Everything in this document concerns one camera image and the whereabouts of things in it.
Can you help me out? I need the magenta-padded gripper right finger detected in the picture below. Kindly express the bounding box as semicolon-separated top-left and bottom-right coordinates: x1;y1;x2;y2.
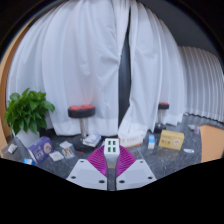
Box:
115;145;158;192

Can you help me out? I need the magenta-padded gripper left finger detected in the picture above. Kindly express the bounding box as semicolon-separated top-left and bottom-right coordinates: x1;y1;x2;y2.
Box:
66;145;110;192

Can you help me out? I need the white block charger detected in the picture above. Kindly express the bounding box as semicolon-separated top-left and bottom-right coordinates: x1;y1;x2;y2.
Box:
103;137;120;169

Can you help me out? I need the printed picture packet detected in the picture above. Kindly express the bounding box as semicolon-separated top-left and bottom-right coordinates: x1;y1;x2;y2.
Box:
60;147;76;160

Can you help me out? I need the white orange-striped carton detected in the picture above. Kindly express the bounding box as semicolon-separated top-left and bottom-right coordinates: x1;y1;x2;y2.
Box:
117;132;148;149

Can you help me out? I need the small blue white carton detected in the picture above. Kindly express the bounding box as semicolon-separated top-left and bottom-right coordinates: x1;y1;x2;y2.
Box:
147;133;156;150

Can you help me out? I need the white flat packet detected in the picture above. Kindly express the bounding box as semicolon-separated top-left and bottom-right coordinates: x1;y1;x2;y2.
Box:
48;150;65;162
58;140;74;150

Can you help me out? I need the yellow cardboard box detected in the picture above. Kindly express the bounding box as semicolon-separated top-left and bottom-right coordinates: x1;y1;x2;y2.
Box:
158;129;185;151

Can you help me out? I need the purple cardboard box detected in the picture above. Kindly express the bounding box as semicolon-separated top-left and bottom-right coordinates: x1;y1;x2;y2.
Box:
27;135;55;164

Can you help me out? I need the white blue sachet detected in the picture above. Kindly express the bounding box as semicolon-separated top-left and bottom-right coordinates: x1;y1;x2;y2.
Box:
182;147;195;155

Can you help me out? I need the small blue box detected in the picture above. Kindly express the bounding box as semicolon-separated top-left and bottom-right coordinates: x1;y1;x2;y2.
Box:
22;157;36;167

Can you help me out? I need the large black red-topped stool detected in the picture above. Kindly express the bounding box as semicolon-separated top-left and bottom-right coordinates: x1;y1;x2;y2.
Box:
67;103;101;154

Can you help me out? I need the small black red-topped stool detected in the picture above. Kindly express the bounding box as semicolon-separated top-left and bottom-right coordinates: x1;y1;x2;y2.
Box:
153;101;170;134

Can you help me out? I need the green potted plant white pot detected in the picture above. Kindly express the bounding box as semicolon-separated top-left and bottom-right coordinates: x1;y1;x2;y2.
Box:
3;87;56;149

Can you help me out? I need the narrow white curtain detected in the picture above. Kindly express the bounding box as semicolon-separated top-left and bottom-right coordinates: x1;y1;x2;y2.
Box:
117;0;188;139

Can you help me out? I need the wide white curtain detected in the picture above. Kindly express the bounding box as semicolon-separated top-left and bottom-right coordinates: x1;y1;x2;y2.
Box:
6;0;131;138

